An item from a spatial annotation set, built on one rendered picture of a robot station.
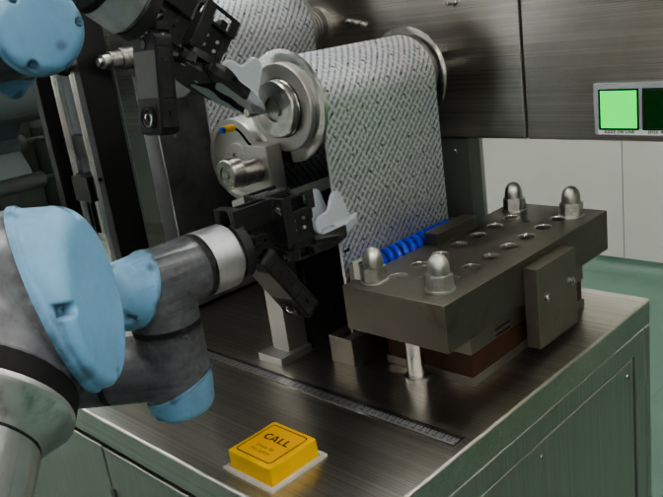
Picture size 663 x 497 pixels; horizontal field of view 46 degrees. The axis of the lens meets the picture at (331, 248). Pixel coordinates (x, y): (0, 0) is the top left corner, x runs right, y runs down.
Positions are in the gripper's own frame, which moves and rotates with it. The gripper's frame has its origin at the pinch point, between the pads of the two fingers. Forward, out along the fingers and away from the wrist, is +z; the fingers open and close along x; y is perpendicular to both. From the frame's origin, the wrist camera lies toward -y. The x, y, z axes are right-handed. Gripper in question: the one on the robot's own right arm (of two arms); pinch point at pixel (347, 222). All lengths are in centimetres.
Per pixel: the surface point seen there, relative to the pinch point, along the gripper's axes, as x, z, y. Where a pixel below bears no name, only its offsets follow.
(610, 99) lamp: -22.9, 29.4, 10.9
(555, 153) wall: 117, 263, -54
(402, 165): -0.2, 12.0, 5.0
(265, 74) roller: 7.9, -3.4, 20.4
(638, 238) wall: 77, 263, -93
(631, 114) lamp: -25.8, 29.4, 8.8
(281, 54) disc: 5.2, -2.6, 22.6
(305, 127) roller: 1.9, -3.4, 13.4
